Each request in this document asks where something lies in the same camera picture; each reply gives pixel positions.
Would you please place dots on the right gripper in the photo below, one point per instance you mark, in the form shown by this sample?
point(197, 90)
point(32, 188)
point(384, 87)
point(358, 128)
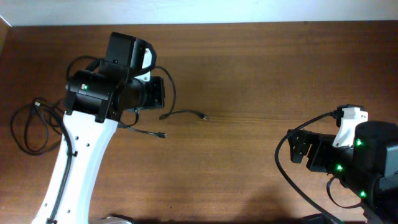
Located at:
point(320, 144)

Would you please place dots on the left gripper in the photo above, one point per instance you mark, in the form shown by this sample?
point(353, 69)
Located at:
point(155, 101)

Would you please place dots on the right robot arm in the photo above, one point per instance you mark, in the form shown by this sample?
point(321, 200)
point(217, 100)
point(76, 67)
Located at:
point(368, 167)

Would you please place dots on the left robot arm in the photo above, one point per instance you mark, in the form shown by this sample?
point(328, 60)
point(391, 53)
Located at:
point(95, 100)

